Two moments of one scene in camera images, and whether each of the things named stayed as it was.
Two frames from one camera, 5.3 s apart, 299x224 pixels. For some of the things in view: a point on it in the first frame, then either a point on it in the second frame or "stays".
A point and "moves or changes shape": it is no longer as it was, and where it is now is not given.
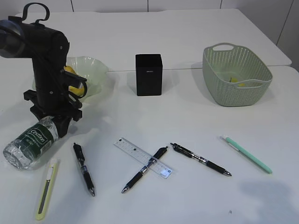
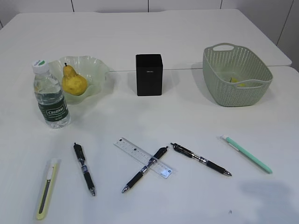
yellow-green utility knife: x=51 y=174 stays
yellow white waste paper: x=235 y=80 stays
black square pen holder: x=148 y=74 stays
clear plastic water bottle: x=32 y=143 moves or changes shape
